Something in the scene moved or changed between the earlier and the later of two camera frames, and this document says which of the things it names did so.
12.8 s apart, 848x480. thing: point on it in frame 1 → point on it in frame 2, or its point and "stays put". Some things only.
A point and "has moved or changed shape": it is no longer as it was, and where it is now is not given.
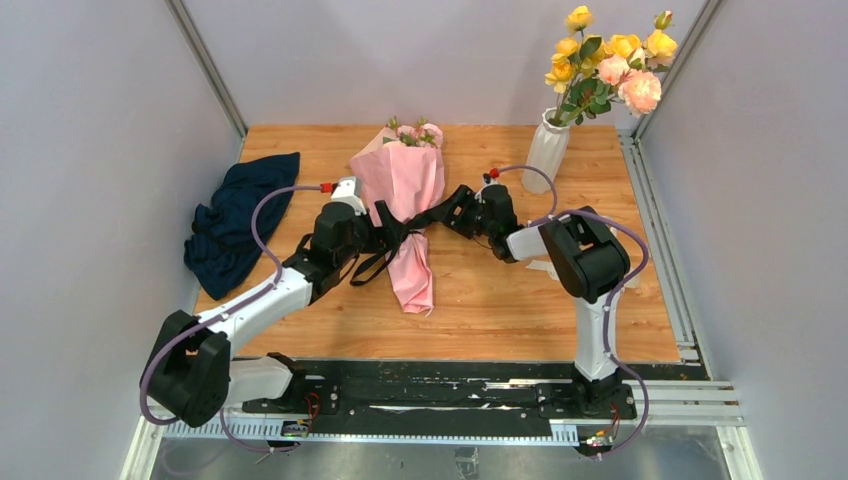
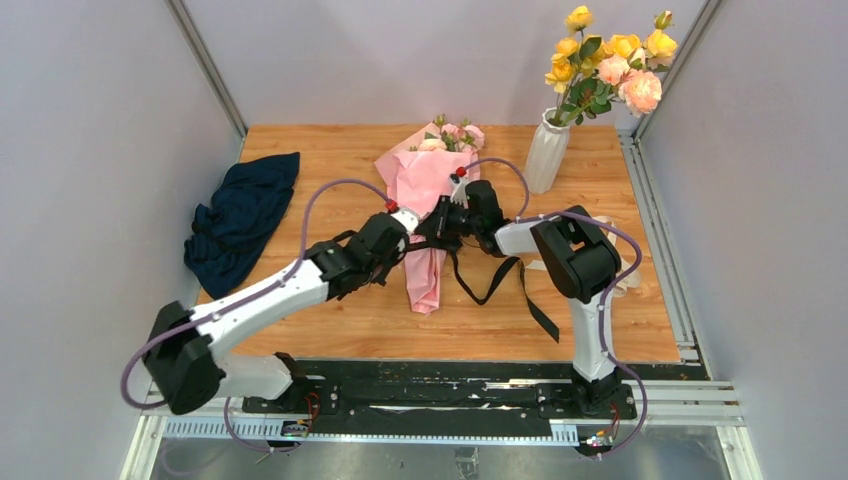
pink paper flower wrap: x=410 y=179 has moved or changed shape
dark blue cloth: x=220 y=248 stays put
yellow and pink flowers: x=590 y=71 stays put
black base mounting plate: x=530 y=390 stays put
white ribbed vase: x=547 y=151 stays put
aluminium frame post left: x=197 y=44 stays put
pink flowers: x=423 y=135 → x=461 y=136
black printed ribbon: x=395 y=232 has moved or changed shape
